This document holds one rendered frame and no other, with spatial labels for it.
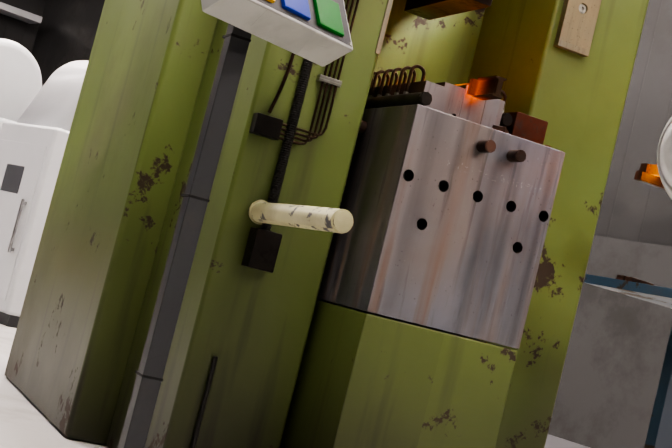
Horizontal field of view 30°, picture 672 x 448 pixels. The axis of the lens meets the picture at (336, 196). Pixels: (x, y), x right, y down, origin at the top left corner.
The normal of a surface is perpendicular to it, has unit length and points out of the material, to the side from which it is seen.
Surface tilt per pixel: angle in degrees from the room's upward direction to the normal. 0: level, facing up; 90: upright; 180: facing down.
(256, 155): 90
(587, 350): 90
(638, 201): 90
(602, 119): 90
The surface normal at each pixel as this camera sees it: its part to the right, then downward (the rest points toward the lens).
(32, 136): -0.73, -0.24
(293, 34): 0.16, 0.90
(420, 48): 0.40, 0.03
